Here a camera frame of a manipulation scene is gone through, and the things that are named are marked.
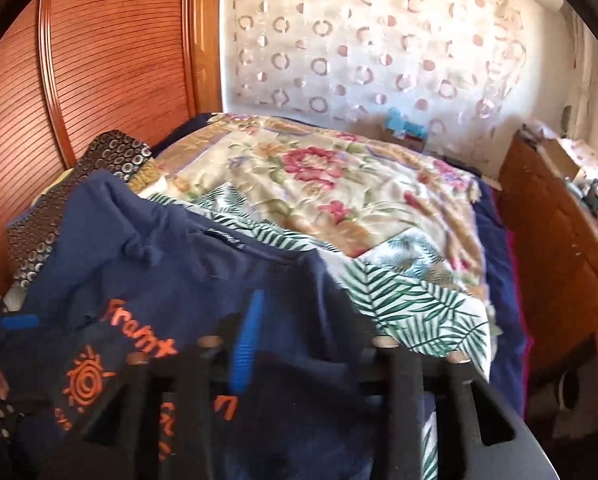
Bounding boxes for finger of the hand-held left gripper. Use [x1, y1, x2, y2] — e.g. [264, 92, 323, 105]
[0, 305, 42, 361]

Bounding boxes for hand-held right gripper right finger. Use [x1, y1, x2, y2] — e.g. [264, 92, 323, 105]
[371, 335, 550, 480]

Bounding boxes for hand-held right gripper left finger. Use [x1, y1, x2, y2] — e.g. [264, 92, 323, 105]
[54, 289, 266, 480]

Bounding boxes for navy blue t-shirt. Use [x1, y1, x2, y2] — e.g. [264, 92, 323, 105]
[0, 169, 380, 480]

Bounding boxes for palm leaf print sheet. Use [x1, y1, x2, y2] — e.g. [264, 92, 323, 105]
[146, 182, 494, 480]

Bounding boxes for dark blue blanket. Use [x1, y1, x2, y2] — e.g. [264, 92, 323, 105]
[471, 177, 530, 413]

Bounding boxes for floral blanket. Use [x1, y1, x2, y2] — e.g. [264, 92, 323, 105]
[151, 114, 487, 291]

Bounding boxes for dark circle-patterned cloth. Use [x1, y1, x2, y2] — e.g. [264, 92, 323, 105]
[6, 130, 152, 286]

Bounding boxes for wooden cabinet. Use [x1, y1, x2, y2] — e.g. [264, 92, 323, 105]
[496, 132, 598, 411]

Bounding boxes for blue toy box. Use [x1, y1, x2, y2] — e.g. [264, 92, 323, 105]
[384, 107, 430, 143]

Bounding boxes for cardboard box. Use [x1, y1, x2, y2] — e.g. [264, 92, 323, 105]
[539, 137, 587, 181]

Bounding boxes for circle pattern sheer curtain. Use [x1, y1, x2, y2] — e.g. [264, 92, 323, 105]
[221, 0, 530, 136]

